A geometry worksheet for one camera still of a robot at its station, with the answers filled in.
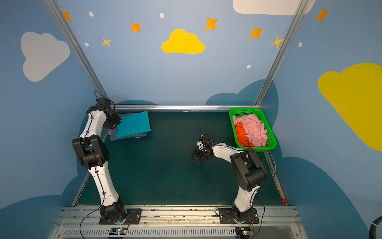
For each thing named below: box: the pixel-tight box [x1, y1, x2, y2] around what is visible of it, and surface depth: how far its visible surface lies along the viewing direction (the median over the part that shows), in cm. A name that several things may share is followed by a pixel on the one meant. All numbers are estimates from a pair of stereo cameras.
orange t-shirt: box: [234, 121, 255, 148], surface depth 104 cm
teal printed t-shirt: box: [116, 110, 152, 139], surface depth 109 cm
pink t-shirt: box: [232, 114, 268, 147], surface depth 107 cm
